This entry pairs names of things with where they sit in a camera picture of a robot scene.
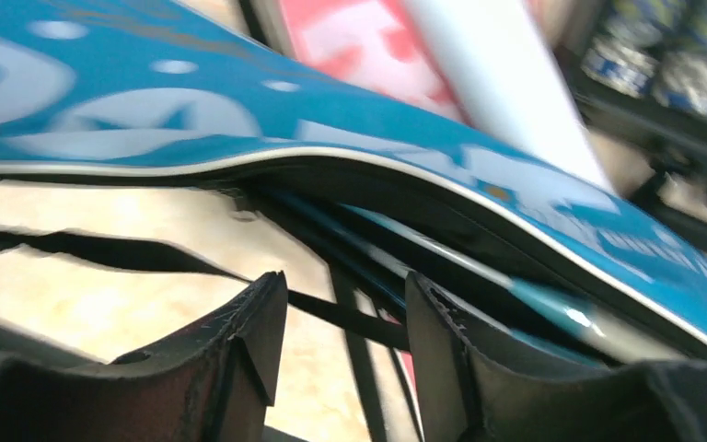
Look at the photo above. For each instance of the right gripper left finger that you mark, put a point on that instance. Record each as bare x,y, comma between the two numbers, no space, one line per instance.
212,380

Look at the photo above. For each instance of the black poker chip case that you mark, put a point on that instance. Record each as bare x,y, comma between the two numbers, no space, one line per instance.
638,72

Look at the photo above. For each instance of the white shuttlecock tube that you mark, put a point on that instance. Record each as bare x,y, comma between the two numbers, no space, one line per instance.
506,80

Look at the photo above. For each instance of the pink racket cover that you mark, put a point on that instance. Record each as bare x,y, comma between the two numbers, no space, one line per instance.
369,44

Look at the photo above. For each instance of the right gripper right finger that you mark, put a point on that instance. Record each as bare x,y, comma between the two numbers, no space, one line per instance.
477,383

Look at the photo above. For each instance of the blue badminton racket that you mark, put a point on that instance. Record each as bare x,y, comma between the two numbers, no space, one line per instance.
589,323

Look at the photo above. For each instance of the blue racket cover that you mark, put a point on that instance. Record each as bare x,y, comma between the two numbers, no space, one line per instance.
155,163

